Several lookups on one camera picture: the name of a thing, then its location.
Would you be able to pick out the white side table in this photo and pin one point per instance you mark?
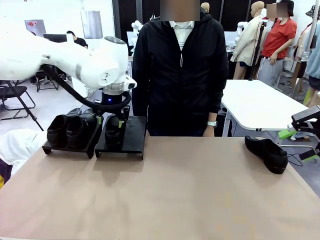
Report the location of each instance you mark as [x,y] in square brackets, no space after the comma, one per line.
[262,105]

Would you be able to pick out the person's left forearm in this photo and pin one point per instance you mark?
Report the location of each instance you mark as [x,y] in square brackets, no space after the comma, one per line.
[217,100]

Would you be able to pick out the silver wall panel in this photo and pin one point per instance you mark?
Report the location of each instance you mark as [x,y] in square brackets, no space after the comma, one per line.
[92,25]

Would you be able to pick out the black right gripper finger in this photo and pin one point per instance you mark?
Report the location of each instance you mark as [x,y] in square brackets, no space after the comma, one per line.
[305,117]
[310,155]

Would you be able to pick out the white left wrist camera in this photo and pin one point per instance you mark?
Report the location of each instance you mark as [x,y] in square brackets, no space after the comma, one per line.
[131,84]

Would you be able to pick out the black shoe stand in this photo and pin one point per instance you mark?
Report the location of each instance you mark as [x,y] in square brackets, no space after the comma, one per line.
[135,132]
[75,147]

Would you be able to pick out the person in black jacket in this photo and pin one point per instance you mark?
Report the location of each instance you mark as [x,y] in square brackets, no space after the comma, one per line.
[175,75]

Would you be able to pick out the silver wristwatch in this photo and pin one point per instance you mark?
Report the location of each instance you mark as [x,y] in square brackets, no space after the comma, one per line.
[212,123]

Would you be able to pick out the silver clothes rack pole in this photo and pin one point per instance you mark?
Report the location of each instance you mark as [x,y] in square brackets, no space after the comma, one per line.
[305,56]

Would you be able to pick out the black tripod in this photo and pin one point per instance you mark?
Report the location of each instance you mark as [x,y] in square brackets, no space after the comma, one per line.
[258,45]

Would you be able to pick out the grey board with red logo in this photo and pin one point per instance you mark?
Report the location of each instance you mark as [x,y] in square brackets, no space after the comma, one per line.
[37,25]

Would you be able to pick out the man in black t-shirt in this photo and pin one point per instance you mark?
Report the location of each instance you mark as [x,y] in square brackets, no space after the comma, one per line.
[78,41]

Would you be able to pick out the bare mannequin head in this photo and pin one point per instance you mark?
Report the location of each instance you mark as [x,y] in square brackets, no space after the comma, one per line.
[205,6]

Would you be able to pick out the mannequin in beige coat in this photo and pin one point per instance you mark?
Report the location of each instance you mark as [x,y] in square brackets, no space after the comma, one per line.
[246,42]

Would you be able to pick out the black computer monitor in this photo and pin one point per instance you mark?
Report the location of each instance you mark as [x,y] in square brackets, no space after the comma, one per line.
[56,38]

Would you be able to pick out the white cloth pile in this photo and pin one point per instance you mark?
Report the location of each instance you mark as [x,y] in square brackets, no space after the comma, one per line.
[20,147]

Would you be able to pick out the person's left hand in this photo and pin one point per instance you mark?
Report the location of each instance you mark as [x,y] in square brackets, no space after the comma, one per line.
[209,132]

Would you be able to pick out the black hat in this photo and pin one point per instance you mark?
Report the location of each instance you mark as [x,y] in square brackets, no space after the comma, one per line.
[313,11]

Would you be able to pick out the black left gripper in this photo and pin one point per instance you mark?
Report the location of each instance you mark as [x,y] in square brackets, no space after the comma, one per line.
[113,98]

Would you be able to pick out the person's right forearm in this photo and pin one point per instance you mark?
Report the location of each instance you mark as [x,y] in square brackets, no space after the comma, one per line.
[140,97]

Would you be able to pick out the purple and yellow garment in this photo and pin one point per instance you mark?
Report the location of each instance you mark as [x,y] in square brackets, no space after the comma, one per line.
[5,172]

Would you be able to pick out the black office chair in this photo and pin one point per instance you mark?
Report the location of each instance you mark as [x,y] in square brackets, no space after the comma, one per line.
[12,92]
[48,82]

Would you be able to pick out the mannequin in light blue top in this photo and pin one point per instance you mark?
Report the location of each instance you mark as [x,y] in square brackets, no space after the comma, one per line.
[315,65]

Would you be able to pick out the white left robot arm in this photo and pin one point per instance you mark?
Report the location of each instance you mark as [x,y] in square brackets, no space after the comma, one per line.
[62,57]

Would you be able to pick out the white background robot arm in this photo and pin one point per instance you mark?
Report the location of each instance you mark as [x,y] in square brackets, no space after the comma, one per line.
[241,26]
[137,26]

